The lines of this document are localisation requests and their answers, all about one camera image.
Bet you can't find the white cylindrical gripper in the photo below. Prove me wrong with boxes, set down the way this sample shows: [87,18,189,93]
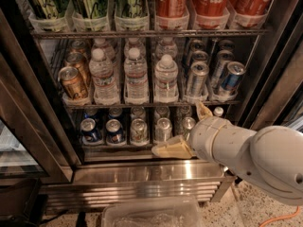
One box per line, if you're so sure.
[151,101,241,159]

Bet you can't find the water bottle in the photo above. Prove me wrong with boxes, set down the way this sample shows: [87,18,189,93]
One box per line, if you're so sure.
[89,48,120,105]
[124,47,149,105]
[155,37,178,60]
[154,54,178,103]
[124,38,146,57]
[92,38,116,61]

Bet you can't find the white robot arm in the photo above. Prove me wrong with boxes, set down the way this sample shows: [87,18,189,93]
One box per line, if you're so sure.
[151,102,303,205]

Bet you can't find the brown glass bottle white cap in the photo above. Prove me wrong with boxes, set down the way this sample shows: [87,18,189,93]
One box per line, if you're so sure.
[213,107,223,117]

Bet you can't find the open fridge door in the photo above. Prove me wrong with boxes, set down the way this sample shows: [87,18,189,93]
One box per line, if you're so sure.
[239,0,303,130]

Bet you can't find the steel fridge cabinet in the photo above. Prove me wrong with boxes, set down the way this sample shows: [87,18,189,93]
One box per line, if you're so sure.
[0,0,276,212]

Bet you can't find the front right silver can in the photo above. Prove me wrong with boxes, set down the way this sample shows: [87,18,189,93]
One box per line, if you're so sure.
[182,117,196,139]

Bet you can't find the front silver white can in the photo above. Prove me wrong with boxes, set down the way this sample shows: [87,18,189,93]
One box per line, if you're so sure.
[155,117,172,142]

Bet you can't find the front silver slim can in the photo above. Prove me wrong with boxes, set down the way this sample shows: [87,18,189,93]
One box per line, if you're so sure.
[186,61,209,97]

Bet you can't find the silver slim can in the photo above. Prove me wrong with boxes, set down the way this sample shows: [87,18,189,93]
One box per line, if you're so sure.
[186,61,209,97]
[187,50,208,65]

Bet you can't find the front silver green can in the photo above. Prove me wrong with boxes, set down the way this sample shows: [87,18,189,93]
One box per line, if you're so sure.
[131,118,148,144]

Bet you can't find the front blue silver can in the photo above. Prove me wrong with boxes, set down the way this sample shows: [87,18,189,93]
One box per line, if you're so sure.
[218,61,246,96]

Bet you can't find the blue silver can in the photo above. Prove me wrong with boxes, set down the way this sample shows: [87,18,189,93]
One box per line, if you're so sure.
[218,61,246,96]
[210,50,234,88]

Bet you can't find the clear plastic bin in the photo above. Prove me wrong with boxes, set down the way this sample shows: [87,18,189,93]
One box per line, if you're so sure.
[101,196,204,227]

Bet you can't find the front left blue can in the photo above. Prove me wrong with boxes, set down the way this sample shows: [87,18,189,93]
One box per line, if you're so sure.
[80,118,102,143]

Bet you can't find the left red cola can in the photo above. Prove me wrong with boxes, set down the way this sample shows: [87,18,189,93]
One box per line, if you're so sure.
[155,0,187,18]

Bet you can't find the front gold can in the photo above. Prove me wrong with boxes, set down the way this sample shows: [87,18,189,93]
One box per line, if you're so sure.
[59,66,88,100]

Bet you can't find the gold can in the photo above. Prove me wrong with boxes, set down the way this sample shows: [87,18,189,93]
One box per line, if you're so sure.
[69,40,89,59]
[64,52,91,85]
[59,66,88,100]

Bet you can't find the middle gold can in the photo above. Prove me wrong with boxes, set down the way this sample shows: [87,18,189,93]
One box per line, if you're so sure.
[64,52,91,85]

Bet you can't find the rear gold can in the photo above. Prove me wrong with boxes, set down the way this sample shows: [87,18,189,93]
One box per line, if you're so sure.
[69,40,89,59]

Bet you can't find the right green tall can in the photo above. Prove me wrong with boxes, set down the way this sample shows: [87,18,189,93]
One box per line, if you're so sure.
[116,0,146,19]

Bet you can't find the middle green tall can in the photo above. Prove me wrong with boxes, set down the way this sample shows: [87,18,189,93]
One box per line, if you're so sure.
[69,0,111,20]

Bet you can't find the middle wire shelf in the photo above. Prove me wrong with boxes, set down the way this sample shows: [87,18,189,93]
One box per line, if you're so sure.
[65,100,241,110]

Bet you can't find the wire shelf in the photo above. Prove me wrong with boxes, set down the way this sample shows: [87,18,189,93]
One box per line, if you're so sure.
[30,28,271,39]
[65,100,241,110]

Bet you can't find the orange cable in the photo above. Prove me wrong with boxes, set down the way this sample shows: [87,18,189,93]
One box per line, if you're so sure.
[258,205,301,227]

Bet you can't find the upper wire shelf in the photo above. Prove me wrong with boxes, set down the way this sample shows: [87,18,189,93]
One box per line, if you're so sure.
[30,28,271,39]

